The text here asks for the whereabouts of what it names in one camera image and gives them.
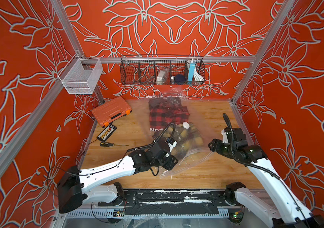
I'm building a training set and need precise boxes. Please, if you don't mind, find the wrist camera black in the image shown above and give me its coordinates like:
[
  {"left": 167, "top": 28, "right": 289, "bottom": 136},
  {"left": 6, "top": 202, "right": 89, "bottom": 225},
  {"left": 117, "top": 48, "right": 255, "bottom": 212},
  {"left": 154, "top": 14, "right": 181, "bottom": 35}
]
[
  {"left": 150, "top": 137, "right": 177, "bottom": 160},
  {"left": 221, "top": 127, "right": 248, "bottom": 147}
]

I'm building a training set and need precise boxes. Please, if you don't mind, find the black screwdriver bit holder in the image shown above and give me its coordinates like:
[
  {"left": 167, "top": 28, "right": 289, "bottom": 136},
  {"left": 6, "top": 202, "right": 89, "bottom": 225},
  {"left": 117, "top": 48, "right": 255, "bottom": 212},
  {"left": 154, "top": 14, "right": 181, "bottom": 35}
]
[{"left": 96, "top": 124, "right": 117, "bottom": 143}]

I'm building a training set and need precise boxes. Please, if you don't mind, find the clear plastic wall bin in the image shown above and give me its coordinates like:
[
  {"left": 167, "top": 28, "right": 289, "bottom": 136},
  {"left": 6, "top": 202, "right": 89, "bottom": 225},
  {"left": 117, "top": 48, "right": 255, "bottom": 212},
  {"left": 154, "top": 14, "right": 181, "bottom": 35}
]
[{"left": 60, "top": 59, "right": 103, "bottom": 95}]

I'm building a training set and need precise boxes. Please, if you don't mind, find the red black plaid shirt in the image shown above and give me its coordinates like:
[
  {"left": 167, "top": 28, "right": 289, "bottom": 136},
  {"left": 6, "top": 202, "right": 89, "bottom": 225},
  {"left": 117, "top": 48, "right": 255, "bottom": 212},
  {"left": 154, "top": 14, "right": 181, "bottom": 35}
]
[{"left": 149, "top": 103, "right": 190, "bottom": 132}]

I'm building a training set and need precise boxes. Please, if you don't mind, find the white cable duct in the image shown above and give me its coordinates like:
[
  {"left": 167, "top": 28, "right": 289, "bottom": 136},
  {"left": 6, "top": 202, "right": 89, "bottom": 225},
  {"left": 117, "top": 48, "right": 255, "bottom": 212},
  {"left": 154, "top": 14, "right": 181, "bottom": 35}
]
[{"left": 65, "top": 208, "right": 230, "bottom": 219}]

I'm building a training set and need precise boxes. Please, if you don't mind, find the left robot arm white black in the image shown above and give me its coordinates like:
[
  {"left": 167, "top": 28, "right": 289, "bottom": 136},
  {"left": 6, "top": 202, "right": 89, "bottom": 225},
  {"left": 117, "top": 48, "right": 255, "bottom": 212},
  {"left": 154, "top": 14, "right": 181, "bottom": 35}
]
[{"left": 57, "top": 149, "right": 179, "bottom": 214}]

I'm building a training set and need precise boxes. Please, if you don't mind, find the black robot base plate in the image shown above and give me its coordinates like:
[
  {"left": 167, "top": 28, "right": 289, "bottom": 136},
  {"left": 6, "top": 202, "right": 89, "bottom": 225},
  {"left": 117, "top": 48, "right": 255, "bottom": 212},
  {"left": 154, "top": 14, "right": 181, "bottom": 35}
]
[{"left": 95, "top": 189, "right": 244, "bottom": 215}]

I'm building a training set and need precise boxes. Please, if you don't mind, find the dark blue round object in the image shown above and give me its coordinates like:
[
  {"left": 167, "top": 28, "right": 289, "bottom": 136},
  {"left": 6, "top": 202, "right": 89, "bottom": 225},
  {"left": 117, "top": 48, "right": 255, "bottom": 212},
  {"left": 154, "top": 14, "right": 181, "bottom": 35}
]
[{"left": 173, "top": 74, "right": 186, "bottom": 85}]

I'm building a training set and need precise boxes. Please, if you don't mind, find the black wire wall basket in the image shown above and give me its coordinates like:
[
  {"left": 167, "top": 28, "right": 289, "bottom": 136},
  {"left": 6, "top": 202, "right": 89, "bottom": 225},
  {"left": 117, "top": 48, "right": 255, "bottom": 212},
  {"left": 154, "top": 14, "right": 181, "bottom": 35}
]
[{"left": 120, "top": 55, "right": 206, "bottom": 86}]

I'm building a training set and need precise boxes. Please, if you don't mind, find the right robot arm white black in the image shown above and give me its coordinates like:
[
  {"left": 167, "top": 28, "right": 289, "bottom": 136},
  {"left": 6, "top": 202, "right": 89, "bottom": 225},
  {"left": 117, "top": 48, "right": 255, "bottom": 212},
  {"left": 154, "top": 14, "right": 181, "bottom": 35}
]
[{"left": 208, "top": 139, "right": 324, "bottom": 228}]

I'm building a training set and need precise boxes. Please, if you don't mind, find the white cable bundle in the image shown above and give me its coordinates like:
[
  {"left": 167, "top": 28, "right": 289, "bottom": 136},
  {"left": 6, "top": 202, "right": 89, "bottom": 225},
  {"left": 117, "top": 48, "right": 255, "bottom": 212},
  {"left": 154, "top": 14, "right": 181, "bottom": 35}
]
[{"left": 194, "top": 66, "right": 205, "bottom": 84}]

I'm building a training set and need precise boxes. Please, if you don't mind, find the black yellow screwdriver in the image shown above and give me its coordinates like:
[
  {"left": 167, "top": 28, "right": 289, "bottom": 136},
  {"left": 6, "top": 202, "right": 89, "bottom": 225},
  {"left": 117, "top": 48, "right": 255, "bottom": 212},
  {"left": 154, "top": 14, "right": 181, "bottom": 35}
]
[{"left": 100, "top": 142, "right": 128, "bottom": 147}]

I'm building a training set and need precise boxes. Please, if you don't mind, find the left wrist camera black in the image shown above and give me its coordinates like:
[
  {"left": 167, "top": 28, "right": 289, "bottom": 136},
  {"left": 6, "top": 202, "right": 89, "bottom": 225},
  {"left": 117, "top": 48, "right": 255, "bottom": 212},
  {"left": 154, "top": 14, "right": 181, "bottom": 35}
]
[{"left": 150, "top": 137, "right": 177, "bottom": 160}]

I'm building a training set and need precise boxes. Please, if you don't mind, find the clear plastic vacuum bag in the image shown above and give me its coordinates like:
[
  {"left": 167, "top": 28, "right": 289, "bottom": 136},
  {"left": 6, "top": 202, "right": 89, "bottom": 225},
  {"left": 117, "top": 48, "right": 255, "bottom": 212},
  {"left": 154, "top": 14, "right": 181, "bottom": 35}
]
[{"left": 130, "top": 97, "right": 221, "bottom": 178}]

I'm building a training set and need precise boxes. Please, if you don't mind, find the grey bagged item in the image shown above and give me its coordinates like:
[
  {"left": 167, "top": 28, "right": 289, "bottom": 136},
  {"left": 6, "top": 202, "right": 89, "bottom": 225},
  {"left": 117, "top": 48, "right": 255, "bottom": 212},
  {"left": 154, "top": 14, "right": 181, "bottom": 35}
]
[{"left": 156, "top": 69, "right": 169, "bottom": 85}]

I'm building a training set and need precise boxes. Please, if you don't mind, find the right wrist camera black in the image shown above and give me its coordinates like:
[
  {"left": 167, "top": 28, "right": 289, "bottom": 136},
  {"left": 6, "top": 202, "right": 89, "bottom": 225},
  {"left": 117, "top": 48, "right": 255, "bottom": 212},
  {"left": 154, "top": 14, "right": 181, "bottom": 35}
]
[{"left": 221, "top": 127, "right": 248, "bottom": 147}]

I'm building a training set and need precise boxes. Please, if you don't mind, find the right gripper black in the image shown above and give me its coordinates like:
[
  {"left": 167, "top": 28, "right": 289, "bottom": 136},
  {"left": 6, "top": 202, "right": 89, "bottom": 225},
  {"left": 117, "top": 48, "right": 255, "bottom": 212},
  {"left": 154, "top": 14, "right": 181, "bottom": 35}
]
[{"left": 207, "top": 138, "right": 237, "bottom": 158}]

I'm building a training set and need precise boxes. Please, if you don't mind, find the olive plaid shirt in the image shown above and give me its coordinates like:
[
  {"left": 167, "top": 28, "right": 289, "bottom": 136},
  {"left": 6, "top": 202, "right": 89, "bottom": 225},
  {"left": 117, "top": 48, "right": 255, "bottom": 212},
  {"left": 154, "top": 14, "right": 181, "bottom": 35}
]
[{"left": 172, "top": 124, "right": 204, "bottom": 160}]

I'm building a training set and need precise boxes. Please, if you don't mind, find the orange tool case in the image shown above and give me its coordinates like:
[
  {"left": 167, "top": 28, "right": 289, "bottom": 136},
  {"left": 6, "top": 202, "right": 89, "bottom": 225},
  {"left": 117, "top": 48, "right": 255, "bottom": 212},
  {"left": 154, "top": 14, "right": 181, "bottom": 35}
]
[{"left": 92, "top": 97, "right": 132, "bottom": 127}]

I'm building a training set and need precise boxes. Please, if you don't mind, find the light blue box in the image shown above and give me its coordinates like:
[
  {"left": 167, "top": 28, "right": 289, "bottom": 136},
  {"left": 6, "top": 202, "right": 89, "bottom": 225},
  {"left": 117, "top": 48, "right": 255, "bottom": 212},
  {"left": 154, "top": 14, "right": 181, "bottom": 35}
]
[{"left": 187, "top": 62, "right": 195, "bottom": 85}]

